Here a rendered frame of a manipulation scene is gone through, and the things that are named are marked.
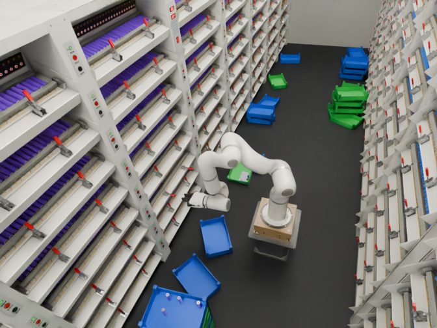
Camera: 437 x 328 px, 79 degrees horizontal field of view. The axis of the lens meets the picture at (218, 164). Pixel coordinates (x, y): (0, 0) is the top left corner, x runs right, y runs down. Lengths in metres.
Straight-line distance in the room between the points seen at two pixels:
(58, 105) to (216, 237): 1.54
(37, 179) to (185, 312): 0.97
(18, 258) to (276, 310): 1.48
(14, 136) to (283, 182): 1.19
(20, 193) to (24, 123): 0.24
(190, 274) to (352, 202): 1.46
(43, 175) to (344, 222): 2.08
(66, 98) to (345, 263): 1.99
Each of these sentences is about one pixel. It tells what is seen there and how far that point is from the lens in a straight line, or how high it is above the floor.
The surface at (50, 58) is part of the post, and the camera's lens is 1.19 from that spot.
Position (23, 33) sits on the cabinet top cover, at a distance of 1.06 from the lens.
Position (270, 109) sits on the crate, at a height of 0.08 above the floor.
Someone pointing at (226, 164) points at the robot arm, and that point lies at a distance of 1.31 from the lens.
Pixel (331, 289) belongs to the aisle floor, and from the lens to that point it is 2.13.
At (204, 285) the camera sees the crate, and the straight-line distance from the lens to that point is 2.08.
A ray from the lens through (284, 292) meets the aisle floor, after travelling 2.07.
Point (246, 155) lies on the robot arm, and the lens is 1.43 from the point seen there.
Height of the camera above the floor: 1.93
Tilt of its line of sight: 45 degrees down
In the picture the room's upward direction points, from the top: 7 degrees counter-clockwise
